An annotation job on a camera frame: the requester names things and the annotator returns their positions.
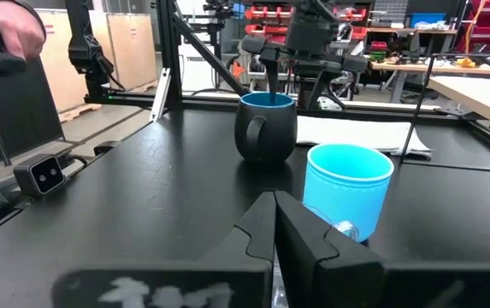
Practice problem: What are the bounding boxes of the wooden workbench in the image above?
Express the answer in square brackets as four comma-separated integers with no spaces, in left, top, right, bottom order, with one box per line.
[368,59,490,104]

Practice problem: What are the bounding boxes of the clear plastic cup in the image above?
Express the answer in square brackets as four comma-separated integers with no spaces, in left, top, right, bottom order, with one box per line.
[302,203,361,244]

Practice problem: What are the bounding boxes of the large plywood crate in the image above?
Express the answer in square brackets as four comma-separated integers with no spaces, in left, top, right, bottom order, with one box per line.
[34,8,111,115]

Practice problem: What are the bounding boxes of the black camera cable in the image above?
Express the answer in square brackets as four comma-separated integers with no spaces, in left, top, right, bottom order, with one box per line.
[58,152,90,169]

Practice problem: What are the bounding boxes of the wooden pallet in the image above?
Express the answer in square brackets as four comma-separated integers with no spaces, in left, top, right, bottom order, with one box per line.
[58,102,103,124]

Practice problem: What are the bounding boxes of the small black table camera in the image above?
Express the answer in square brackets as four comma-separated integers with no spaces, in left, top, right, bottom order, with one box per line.
[12,152,67,198]

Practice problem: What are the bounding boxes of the light blue mug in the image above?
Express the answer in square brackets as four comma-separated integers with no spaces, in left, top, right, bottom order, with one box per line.
[302,143,395,244]

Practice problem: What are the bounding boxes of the wooden shelf black legs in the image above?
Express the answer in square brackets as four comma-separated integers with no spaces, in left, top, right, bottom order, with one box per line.
[399,51,490,163]

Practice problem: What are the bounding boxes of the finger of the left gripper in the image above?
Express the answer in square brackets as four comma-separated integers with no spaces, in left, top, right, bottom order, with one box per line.
[263,55,281,104]
[305,68,336,110]

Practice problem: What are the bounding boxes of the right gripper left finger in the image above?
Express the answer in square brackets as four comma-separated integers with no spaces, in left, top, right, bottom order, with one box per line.
[51,191,277,308]

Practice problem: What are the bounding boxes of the red storage bin rack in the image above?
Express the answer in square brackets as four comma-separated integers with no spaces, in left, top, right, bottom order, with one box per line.
[244,3,370,44]

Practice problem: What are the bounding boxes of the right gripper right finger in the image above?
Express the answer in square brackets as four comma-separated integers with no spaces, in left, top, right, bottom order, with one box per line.
[274,191,490,308]

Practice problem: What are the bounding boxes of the black upright panel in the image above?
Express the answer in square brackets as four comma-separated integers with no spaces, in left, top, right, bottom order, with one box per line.
[0,57,65,169]

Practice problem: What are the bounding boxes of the black mug blue inside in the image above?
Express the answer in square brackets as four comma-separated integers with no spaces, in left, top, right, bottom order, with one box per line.
[233,92,298,166]

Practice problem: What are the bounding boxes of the blue storage bin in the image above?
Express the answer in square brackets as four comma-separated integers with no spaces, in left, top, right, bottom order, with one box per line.
[409,12,447,29]

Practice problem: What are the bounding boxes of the silver aluminium bar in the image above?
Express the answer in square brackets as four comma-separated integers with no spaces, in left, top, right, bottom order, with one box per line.
[149,67,172,123]

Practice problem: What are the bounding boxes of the grey folded cloth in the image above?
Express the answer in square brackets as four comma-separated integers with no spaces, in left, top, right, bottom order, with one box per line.
[295,115,434,157]

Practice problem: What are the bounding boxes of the black metal table frame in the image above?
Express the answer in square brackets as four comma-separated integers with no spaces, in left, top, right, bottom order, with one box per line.
[82,0,490,163]

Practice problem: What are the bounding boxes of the small plywood crate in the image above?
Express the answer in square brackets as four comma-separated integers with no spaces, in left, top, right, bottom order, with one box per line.
[106,12,159,92]

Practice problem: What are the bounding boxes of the person's hand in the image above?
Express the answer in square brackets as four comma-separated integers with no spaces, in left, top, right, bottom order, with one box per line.
[0,0,47,61]

